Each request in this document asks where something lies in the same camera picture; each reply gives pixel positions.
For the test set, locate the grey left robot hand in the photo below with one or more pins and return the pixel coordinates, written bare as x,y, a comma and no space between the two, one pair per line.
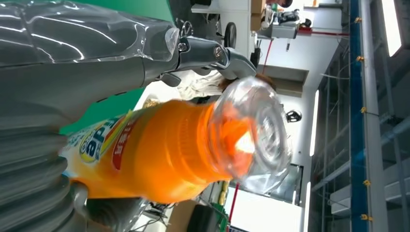
70,73

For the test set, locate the crumpled gold foil wrapper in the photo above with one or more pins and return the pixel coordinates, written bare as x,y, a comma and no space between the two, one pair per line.
150,103

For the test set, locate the white desk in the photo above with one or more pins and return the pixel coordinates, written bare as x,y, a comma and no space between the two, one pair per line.
161,93

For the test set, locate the black wheel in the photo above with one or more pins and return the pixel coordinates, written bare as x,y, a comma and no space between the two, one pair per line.
230,35

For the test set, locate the brown cardboard box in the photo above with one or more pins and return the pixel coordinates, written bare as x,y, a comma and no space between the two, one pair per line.
257,14

